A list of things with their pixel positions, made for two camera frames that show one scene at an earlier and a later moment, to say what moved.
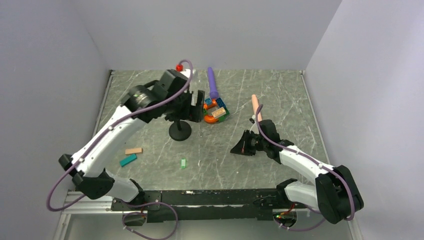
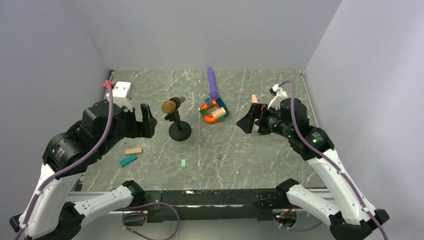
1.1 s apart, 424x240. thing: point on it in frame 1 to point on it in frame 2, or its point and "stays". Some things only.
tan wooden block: [133, 150] stays
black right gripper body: [259, 143] to [267, 121]
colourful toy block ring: [218, 115] stays
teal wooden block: [128, 160] stays
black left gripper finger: [186, 111] to [146, 116]
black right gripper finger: [246, 145] to [246, 123]
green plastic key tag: [183, 163] stays
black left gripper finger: [199, 103] to [148, 128]
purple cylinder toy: [213, 93] stays
